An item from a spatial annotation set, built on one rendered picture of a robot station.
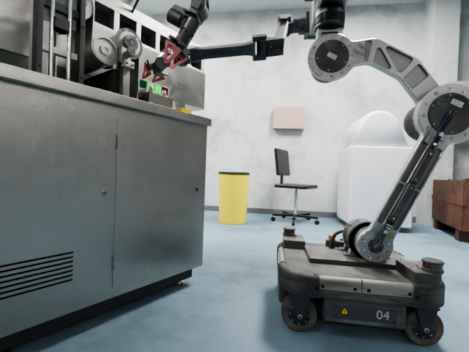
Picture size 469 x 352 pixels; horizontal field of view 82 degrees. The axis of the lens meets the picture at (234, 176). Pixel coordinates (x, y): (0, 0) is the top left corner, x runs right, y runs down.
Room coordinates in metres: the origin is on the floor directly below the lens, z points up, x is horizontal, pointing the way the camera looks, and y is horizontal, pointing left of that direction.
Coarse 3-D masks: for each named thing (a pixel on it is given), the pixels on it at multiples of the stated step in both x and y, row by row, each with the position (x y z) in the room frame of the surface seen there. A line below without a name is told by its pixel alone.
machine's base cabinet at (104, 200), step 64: (0, 128) 0.77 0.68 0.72; (64, 128) 0.91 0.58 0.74; (128, 128) 1.09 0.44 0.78; (192, 128) 1.38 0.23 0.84; (0, 192) 0.78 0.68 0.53; (64, 192) 0.91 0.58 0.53; (128, 192) 1.10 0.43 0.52; (192, 192) 1.39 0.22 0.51; (0, 256) 0.78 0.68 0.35; (64, 256) 0.92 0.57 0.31; (128, 256) 1.11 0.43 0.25; (192, 256) 1.40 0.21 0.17; (0, 320) 0.78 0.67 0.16; (64, 320) 0.96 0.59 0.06
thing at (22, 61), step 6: (0, 54) 1.23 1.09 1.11; (6, 54) 1.24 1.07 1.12; (12, 54) 1.26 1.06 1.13; (18, 54) 1.28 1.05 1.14; (0, 60) 1.23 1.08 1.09; (6, 60) 1.24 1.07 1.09; (12, 60) 1.26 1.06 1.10; (18, 60) 1.28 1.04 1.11; (24, 60) 1.30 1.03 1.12; (18, 66) 1.28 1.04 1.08; (24, 66) 1.30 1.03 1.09; (60, 66) 1.42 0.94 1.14; (60, 72) 1.42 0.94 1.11; (72, 72) 1.47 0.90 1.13; (72, 78) 1.47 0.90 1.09; (84, 78) 1.52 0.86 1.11
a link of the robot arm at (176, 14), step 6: (198, 0) 1.03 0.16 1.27; (174, 6) 1.08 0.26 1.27; (180, 6) 1.07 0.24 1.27; (192, 6) 1.04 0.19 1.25; (198, 6) 1.03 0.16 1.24; (168, 12) 1.07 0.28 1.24; (174, 12) 1.07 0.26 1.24; (180, 12) 1.07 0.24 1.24; (186, 12) 1.07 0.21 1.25; (192, 12) 1.04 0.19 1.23; (168, 18) 1.08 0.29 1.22; (174, 18) 1.07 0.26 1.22; (180, 18) 1.07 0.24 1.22; (198, 18) 1.07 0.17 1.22; (174, 24) 1.09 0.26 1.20
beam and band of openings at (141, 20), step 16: (96, 0) 1.56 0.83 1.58; (112, 0) 1.64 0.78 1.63; (96, 16) 1.64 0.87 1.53; (112, 16) 1.66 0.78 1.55; (128, 16) 1.72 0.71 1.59; (144, 16) 1.81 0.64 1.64; (144, 32) 1.90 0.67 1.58; (160, 32) 1.92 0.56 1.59; (176, 32) 2.03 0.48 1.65; (160, 48) 2.01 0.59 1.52; (192, 64) 2.27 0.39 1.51
